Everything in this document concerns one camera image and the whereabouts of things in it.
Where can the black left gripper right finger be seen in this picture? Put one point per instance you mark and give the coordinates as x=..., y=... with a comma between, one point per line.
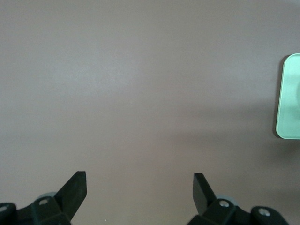
x=204, y=199

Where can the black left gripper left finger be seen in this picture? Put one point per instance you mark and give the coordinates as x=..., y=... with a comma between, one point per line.
x=70, y=199

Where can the light green rectangular tray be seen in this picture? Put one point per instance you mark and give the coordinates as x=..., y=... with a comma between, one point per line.
x=289, y=98

